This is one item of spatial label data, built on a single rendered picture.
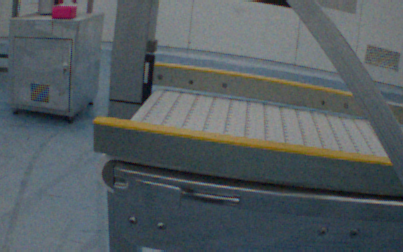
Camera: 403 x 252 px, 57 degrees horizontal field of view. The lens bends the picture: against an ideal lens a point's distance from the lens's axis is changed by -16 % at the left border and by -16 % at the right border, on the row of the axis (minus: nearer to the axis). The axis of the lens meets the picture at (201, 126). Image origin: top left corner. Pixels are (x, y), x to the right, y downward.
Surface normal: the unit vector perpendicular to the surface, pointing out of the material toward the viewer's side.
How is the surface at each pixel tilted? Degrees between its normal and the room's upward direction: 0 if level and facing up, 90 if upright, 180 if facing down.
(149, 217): 90
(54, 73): 90
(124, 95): 90
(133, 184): 90
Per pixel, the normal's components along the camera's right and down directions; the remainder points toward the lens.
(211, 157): -0.12, 0.33
